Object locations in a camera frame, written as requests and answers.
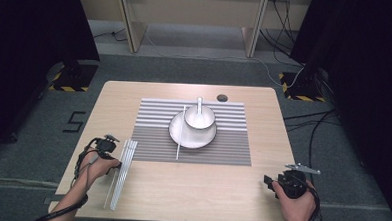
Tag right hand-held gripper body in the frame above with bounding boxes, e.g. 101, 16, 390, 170
275, 161, 322, 201

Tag long white chopstick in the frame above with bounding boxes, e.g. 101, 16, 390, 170
103, 166, 120, 211
175, 104, 187, 161

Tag hazard striped stand base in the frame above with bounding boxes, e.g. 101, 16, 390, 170
47, 60, 100, 94
276, 70, 330, 103

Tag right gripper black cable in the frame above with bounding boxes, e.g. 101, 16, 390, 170
297, 179, 329, 221

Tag white plate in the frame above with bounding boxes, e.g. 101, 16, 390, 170
166, 109, 219, 150

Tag person's left hand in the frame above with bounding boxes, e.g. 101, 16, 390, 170
80, 149, 122, 189

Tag grey striped placemat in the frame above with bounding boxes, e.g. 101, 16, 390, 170
130, 97, 255, 167

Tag thin black floor cable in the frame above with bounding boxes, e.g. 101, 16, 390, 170
92, 26, 129, 43

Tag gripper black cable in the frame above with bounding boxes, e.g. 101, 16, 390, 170
31, 135, 101, 221
297, 179, 329, 221

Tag white spoon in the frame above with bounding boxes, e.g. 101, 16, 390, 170
191, 95, 208, 127

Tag black cables from socket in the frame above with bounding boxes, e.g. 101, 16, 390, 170
257, 0, 307, 68

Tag white bowl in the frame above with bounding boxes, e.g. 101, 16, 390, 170
182, 103, 217, 131

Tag person's right hand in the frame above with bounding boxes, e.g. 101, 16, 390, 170
269, 178, 318, 221

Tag bundle of white chopsticks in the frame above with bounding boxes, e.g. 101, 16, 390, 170
109, 138, 140, 213

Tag black curtain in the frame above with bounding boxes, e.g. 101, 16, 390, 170
281, 0, 392, 221
0, 0, 104, 165

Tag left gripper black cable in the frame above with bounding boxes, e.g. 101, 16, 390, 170
31, 135, 101, 221

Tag black cables on floor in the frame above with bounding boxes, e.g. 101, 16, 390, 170
281, 105, 344, 172

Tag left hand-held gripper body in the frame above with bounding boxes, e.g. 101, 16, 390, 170
93, 133, 121, 160

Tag light wooden desk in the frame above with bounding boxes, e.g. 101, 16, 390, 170
71, 0, 314, 61

